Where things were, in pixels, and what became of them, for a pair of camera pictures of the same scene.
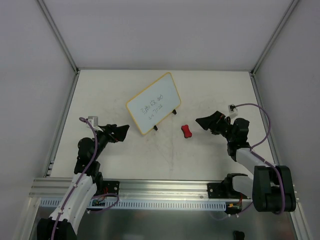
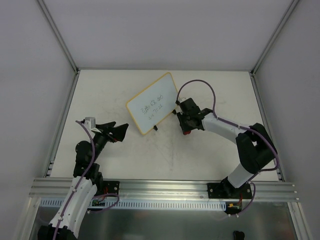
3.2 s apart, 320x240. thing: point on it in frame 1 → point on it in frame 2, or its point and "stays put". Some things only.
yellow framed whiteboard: (150, 106) stays put
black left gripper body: (113, 132) stays put
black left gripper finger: (120, 132) stays put
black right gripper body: (215, 124) → (186, 122)
